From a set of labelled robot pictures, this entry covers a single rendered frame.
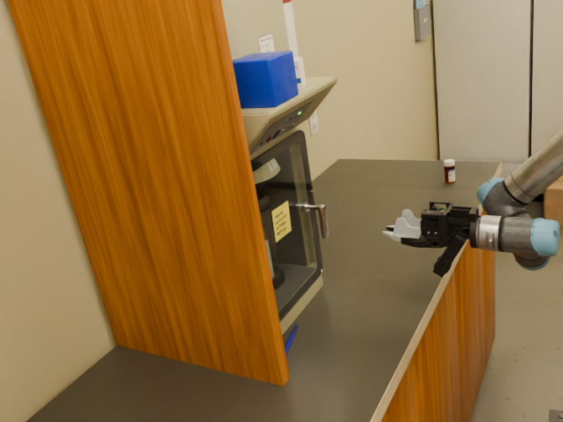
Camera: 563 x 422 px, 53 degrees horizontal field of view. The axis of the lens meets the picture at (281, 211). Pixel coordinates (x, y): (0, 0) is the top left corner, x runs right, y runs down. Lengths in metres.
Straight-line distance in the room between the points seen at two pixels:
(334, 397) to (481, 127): 3.22
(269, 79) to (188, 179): 0.25
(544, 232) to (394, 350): 0.40
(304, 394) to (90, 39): 0.82
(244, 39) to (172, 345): 0.71
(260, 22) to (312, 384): 0.78
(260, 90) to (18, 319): 0.72
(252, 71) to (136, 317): 0.66
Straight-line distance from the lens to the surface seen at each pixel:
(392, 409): 1.37
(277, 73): 1.09
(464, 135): 4.25
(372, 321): 1.41
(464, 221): 1.26
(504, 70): 4.10
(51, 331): 1.43
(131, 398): 1.34
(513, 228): 1.24
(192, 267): 1.20
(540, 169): 1.32
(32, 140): 1.35
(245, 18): 1.21
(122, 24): 1.10
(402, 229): 1.30
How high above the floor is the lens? 1.73
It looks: 22 degrees down
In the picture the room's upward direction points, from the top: 9 degrees counter-clockwise
